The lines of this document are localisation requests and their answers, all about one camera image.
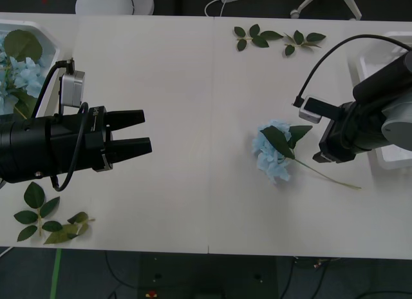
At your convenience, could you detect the black floor cable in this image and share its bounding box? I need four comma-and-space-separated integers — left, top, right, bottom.
279, 256, 341, 299
104, 250, 144, 290

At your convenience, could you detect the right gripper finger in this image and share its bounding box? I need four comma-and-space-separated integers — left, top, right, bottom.
312, 152, 337, 164

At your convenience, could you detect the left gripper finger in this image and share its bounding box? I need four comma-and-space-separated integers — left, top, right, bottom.
107, 109, 146, 130
110, 137, 153, 162

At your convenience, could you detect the olive green leaf twig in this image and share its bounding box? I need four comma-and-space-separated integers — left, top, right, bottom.
42, 211, 96, 246

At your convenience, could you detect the shallow white box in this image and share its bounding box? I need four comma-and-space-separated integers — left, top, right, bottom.
0, 19, 62, 121
346, 30, 412, 170

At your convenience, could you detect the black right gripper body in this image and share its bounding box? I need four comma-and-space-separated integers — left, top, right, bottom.
318, 115, 358, 165

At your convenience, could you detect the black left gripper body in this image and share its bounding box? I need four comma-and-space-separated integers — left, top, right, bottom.
48, 104, 114, 177

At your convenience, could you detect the green floor tape strip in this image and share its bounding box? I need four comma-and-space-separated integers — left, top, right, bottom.
49, 248, 62, 299

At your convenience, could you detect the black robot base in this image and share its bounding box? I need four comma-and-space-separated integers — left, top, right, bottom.
138, 252, 278, 299

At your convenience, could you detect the dark green leaf twig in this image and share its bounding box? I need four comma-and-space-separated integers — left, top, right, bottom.
13, 181, 64, 243
233, 23, 285, 52
283, 30, 326, 57

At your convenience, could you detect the white chair base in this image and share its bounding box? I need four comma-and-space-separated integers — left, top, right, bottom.
289, 0, 364, 21

